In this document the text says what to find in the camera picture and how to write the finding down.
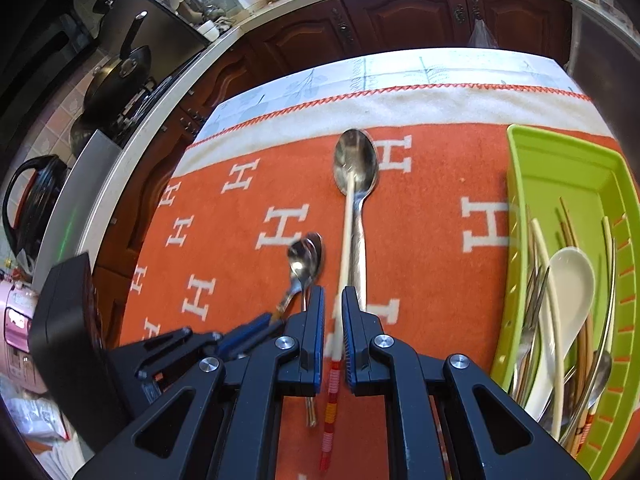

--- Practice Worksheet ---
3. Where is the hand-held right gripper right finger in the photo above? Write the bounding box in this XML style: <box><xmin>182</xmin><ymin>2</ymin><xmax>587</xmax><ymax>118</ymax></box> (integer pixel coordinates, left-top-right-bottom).
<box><xmin>341</xmin><ymin>285</ymin><xmax>591</xmax><ymax>480</ymax></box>

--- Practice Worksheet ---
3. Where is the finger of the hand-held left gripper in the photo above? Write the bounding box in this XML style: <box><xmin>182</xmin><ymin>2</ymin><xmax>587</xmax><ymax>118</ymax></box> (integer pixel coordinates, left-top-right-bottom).
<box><xmin>107</xmin><ymin>326</ymin><xmax>223</xmax><ymax>376</ymax></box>
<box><xmin>219</xmin><ymin>312</ymin><xmax>283</xmax><ymax>358</ymax></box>

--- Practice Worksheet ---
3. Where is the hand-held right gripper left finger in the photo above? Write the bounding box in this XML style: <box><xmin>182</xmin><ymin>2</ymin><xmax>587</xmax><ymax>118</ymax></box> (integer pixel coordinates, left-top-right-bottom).
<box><xmin>72</xmin><ymin>284</ymin><xmax>327</xmax><ymax>480</ymax></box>

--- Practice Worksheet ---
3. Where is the red striped cream chopstick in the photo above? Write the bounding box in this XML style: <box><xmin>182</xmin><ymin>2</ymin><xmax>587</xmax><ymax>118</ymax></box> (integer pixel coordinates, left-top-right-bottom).
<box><xmin>319</xmin><ymin>170</ymin><xmax>361</xmax><ymax>472</ymax></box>

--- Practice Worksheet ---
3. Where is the gold-handled small metal spoon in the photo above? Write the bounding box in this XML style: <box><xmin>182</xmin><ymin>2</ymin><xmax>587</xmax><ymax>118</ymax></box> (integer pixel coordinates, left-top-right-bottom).
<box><xmin>300</xmin><ymin>231</ymin><xmax>326</xmax><ymax>428</ymax></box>

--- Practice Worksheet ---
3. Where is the large metal spoon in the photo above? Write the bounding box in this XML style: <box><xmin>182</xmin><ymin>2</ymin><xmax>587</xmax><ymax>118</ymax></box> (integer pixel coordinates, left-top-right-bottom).
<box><xmin>332</xmin><ymin>129</ymin><xmax>379</xmax><ymax>311</ymax></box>

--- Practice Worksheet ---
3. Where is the metal fork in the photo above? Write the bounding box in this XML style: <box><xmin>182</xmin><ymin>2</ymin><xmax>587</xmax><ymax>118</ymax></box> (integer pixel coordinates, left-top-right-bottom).
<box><xmin>510</xmin><ymin>260</ymin><xmax>551</xmax><ymax>401</ymax></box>

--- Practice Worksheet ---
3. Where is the white ceramic spoon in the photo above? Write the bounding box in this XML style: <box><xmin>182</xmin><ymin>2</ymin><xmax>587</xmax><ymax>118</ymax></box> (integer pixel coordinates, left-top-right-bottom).
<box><xmin>522</xmin><ymin>246</ymin><xmax>597</xmax><ymax>423</ymax></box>

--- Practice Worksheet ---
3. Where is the green plastic utensil tray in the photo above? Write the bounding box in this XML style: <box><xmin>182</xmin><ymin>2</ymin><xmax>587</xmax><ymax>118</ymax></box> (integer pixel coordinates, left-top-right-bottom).
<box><xmin>489</xmin><ymin>124</ymin><xmax>640</xmax><ymax>480</ymax></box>

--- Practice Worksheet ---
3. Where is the bunch of chopsticks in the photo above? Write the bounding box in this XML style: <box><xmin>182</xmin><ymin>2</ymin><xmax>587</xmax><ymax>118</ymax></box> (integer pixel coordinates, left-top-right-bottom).
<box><xmin>520</xmin><ymin>195</ymin><xmax>621</xmax><ymax>461</ymax></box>

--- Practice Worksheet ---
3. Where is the pink appliance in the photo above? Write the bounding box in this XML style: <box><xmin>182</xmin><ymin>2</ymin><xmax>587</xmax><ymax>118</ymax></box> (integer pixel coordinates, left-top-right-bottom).
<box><xmin>0</xmin><ymin>280</ymin><xmax>41</xmax><ymax>396</ymax></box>

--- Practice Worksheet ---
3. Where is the white plastic bag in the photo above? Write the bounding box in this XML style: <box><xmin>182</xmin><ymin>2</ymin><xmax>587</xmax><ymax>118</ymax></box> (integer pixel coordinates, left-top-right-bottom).
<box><xmin>0</xmin><ymin>390</ymin><xmax>71</xmax><ymax>466</ymax></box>

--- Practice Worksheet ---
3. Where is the orange letter-print blanket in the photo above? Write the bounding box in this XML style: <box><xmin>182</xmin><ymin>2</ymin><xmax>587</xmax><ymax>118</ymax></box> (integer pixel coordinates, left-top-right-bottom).
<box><xmin>117</xmin><ymin>82</ymin><xmax>640</xmax><ymax>480</ymax></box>

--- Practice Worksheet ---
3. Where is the black and red kettle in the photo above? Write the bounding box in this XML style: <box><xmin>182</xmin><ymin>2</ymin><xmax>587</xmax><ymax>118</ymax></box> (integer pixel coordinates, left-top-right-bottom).
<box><xmin>2</xmin><ymin>155</ymin><xmax>68</xmax><ymax>258</ymax></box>

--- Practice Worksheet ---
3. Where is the stainless steel panel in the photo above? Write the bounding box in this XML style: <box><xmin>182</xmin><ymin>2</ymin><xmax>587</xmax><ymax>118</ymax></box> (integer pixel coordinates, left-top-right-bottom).
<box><xmin>30</xmin><ymin>130</ymin><xmax>123</xmax><ymax>286</ymax></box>

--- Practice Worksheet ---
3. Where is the black cooking pot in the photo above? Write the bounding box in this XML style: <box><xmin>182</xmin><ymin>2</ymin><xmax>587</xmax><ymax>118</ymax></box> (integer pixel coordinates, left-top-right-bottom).
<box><xmin>69</xmin><ymin>115</ymin><xmax>101</xmax><ymax>158</ymax></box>

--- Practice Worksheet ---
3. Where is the gas stove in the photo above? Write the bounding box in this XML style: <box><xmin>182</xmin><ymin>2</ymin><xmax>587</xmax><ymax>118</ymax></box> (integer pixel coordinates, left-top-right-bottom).
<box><xmin>100</xmin><ymin>75</ymin><xmax>173</xmax><ymax>146</ymax></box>

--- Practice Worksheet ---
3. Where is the black frying pan with lid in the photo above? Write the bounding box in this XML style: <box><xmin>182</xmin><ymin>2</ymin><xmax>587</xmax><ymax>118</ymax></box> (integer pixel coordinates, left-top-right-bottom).
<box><xmin>82</xmin><ymin>10</ymin><xmax>153</xmax><ymax>121</ymax></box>

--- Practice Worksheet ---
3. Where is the pale floral tablecloth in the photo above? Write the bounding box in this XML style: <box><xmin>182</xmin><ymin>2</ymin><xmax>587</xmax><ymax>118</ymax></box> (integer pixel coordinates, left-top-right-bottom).
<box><xmin>192</xmin><ymin>49</ymin><xmax>591</xmax><ymax>141</ymax></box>

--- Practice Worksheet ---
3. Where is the dark stove back panel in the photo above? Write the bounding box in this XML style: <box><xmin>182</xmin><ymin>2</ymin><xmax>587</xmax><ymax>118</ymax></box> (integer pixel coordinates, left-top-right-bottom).
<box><xmin>112</xmin><ymin>0</ymin><xmax>211</xmax><ymax>86</ymax></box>

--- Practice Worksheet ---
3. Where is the hanging clear plastic bag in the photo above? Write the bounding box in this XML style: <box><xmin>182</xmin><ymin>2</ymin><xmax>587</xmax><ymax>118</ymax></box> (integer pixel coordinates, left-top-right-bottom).
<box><xmin>467</xmin><ymin>17</ymin><xmax>498</xmax><ymax>51</ymax></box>

